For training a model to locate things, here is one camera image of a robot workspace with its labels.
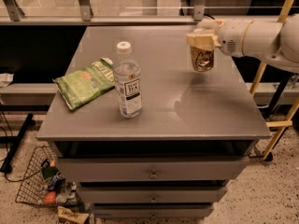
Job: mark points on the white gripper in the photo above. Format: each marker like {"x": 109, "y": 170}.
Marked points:
{"x": 231, "y": 38}

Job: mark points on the orange soda can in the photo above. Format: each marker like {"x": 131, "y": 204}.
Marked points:
{"x": 202, "y": 60}

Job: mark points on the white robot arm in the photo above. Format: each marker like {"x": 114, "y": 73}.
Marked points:
{"x": 275, "y": 43}

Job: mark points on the blue can in basket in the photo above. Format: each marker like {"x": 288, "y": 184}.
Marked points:
{"x": 55, "y": 181}

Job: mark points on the clear tea bottle white cap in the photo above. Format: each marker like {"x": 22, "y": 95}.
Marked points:
{"x": 127, "y": 78}

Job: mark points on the grey drawer cabinet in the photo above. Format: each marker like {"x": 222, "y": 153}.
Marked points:
{"x": 186, "y": 114}

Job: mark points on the top grey drawer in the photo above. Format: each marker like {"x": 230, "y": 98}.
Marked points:
{"x": 152, "y": 169}

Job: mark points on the grey drawer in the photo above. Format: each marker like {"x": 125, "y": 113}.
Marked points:
{"x": 151, "y": 211}
{"x": 186, "y": 194}
{"x": 152, "y": 169}

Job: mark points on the green chip bag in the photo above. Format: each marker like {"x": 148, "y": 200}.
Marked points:
{"x": 82, "y": 86}

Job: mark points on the metal window railing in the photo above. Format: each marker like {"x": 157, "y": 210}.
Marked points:
{"x": 96, "y": 12}

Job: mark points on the middle grey drawer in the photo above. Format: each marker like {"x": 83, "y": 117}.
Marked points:
{"x": 186, "y": 194}

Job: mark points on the bottom grey drawer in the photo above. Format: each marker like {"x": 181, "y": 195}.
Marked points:
{"x": 151, "y": 211}

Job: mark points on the orange fruit in basket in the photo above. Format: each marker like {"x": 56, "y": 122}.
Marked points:
{"x": 50, "y": 198}

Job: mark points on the yellow snack bag on floor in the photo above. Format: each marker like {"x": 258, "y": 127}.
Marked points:
{"x": 67, "y": 216}

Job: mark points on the black metal stand leg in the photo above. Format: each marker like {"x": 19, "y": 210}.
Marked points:
{"x": 14, "y": 142}

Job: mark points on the black wire basket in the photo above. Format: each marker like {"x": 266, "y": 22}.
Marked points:
{"x": 40, "y": 170}

